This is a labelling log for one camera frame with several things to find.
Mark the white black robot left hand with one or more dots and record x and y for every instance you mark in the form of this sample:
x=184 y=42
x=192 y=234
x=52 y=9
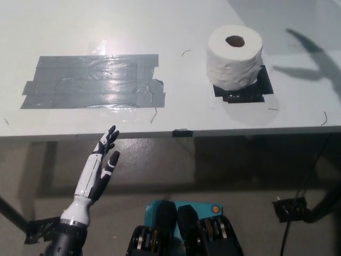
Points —
x=89 y=176

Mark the white toilet paper roll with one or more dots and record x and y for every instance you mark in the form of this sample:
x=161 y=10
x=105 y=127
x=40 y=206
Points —
x=234 y=64

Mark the black teal robot body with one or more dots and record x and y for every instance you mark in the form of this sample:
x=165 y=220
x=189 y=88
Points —
x=186 y=234

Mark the black tape square area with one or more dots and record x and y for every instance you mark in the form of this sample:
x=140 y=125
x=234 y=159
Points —
x=263 y=85

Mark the clear tape strip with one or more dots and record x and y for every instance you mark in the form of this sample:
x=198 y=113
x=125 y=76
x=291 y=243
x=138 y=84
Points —
x=97 y=48
x=120 y=113

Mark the black metal table leg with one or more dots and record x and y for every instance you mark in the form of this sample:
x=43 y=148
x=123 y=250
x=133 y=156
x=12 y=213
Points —
x=326 y=205
x=13 y=216

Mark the grey duct tape patch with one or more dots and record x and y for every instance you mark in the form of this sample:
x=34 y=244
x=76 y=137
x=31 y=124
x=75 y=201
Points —
x=88 y=82

